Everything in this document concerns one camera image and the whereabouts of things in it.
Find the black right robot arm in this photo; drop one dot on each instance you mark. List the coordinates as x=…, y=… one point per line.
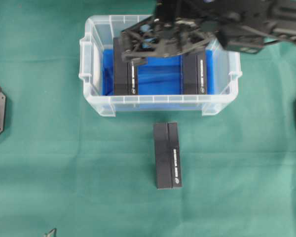
x=250, y=25

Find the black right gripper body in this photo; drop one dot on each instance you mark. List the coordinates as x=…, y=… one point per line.
x=177, y=27

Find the blue cloth case liner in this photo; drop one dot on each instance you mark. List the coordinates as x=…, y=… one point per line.
x=160, y=76

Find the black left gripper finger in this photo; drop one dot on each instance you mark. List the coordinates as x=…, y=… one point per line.
x=51, y=233

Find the clear plastic storage case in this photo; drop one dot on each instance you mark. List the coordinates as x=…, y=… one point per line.
x=98, y=37

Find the black RealSense box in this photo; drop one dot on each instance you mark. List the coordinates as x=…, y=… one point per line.
x=194, y=67
x=125, y=74
x=167, y=156

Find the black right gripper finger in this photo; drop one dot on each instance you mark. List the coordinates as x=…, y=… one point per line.
x=139, y=61

